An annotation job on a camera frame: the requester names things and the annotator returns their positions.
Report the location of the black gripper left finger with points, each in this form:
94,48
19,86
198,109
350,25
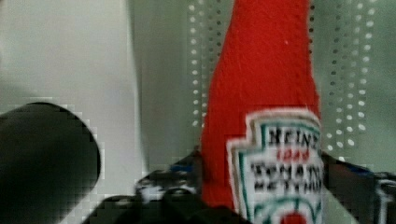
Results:
170,196

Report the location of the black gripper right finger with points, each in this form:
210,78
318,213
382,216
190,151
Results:
368,196

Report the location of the red plush ketchup bottle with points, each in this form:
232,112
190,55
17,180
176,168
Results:
261,139

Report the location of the green plastic strainer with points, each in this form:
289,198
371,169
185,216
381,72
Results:
177,44

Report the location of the black cylinder container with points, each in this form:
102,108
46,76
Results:
49,162

